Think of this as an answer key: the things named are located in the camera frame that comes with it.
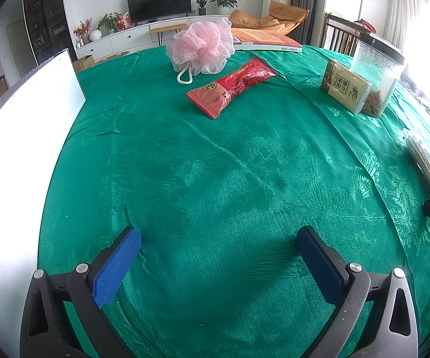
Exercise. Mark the brown cardboard box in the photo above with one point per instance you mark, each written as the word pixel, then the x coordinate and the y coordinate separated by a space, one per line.
pixel 83 63

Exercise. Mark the orange lounge chair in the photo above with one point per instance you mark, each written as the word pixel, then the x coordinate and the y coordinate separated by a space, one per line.
pixel 281 18

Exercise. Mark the green satin tablecloth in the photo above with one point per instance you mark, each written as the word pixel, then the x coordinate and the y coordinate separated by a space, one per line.
pixel 219 203

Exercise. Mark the small wooden bench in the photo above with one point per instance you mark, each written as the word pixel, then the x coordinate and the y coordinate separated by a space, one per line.
pixel 160 31

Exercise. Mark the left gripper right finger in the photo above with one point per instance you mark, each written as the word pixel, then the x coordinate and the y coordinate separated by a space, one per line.
pixel 391 329

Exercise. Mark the orange book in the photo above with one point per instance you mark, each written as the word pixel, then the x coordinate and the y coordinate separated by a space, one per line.
pixel 259 40

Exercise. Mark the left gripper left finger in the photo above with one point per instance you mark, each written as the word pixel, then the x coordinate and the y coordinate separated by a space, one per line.
pixel 46 330

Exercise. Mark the red flower vase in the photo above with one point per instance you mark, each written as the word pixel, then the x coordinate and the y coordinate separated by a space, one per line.
pixel 82 31

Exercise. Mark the potted green plant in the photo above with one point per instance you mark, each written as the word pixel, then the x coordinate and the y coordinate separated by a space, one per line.
pixel 225 7

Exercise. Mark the dark bookshelf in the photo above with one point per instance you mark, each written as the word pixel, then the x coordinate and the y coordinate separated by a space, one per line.
pixel 47 29

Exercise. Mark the white tv cabinet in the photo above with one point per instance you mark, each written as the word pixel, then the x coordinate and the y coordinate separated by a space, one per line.
pixel 136 38

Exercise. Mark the clear jar black lid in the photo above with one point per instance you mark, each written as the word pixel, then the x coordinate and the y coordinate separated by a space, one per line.
pixel 381 64

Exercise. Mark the black television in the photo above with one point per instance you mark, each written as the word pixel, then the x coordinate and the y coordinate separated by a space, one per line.
pixel 143 10

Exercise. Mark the pink mesh bath pouf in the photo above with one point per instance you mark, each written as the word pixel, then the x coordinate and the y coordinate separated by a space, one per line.
pixel 203 48

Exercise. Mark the white cardboard storage box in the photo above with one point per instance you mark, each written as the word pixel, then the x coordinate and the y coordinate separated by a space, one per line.
pixel 36 115

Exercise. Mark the small beige tea box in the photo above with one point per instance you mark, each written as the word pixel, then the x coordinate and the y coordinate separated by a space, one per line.
pixel 346 86

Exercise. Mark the wooden dining chair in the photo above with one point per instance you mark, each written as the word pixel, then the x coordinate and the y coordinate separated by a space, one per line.
pixel 341 35

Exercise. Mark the red snack packet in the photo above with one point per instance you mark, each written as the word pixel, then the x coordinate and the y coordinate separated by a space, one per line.
pixel 214 97

